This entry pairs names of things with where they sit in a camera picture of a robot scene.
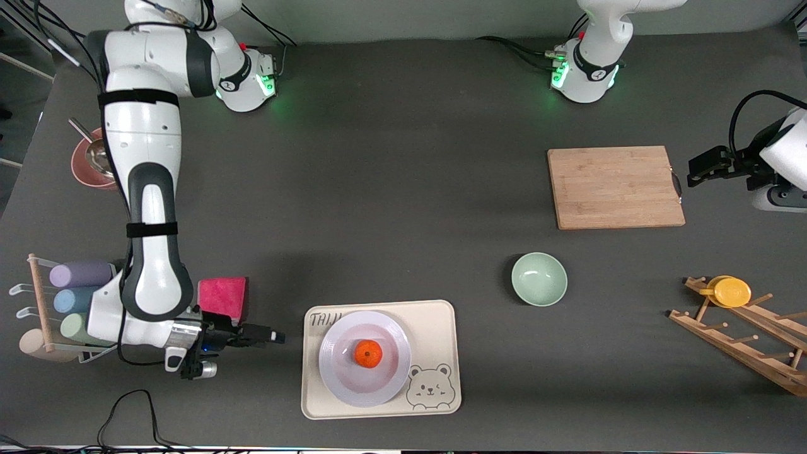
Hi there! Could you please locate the mint green bowl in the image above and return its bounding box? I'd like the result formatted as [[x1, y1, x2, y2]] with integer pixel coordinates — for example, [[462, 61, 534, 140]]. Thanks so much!
[[511, 252, 568, 308]]

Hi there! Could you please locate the beige cup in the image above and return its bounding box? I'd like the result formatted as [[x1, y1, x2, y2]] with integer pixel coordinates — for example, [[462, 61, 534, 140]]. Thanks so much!
[[19, 329, 79, 363]]

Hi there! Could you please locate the thin black table cable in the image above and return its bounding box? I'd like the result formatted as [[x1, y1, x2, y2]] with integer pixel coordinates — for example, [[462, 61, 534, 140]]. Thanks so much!
[[0, 389, 253, 454]]

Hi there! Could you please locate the purple cup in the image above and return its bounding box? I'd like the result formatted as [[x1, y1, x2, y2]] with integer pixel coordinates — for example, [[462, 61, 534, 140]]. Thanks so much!
[[49, 261, 115, 289]]

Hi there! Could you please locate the wooden cutting board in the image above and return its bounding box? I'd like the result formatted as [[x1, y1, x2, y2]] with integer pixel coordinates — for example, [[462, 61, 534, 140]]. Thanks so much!
[[547, 146, 687, 230]]

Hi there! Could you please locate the pale lavender round plate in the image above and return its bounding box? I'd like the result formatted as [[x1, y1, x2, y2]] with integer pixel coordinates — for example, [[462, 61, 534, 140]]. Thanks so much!
[[318, 310, 412, 408]]

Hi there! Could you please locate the black arm base cable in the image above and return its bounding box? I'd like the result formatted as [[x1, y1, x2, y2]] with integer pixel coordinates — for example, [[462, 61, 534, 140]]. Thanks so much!
[[238, 3, 298, 76], [476, 36, 568, 71]]

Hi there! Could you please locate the pink bowl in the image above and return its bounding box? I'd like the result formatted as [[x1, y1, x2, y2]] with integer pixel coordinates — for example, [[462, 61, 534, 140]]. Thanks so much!
[[71, 128, 120, 191]]

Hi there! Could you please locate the white wire cup holder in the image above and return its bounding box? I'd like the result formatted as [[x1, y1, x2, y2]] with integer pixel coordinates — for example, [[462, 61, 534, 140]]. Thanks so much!
[[9, 253, 135, 364]]

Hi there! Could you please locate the black left arm base cable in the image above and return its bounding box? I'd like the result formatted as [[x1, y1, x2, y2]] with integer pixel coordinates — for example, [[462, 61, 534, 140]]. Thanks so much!
[[476, 36, 568, 71]]

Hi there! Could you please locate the green cup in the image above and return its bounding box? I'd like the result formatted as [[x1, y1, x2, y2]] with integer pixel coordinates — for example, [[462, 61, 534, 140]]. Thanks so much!
[[60, 313, 94, 345]]

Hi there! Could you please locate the black right arm base cable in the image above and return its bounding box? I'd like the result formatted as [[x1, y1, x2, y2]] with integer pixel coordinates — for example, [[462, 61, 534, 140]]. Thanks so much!
[[238, 3, 298, 76]]

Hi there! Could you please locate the cream tray with bear print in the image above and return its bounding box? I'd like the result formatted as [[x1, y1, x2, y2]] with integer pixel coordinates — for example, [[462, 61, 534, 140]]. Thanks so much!
[[301, 300, 462, 420]]

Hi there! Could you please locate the grey metal frame bar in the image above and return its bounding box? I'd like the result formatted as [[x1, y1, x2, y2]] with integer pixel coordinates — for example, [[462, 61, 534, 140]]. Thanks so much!
[[0, 52, 54, 81]]

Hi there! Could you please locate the yellow cup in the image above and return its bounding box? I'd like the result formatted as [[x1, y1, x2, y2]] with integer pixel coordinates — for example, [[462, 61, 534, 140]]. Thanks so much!
[[699, 276, 752, 308]]

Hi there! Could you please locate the blue cup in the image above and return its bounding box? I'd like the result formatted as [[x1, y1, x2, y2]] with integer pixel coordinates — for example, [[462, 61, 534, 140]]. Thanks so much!
[[53, 287, 103, 315]]

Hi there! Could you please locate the metal scoop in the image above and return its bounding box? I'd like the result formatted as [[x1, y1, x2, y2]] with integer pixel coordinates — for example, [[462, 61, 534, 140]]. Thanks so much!
[[68, 118, 115, 178]]

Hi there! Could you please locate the wooden peg cup rack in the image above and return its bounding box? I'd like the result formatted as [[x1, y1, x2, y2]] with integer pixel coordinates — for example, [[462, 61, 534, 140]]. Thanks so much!
[[668, 276, 807, 397]]

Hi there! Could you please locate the orange fruit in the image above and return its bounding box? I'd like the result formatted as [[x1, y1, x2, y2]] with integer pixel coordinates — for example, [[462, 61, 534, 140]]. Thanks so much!
[[354, 340, 383, 368]]

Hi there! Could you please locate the pink folded cloth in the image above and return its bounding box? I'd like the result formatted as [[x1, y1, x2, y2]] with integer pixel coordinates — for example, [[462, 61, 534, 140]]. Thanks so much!
[[197, 277, 248, 323]]

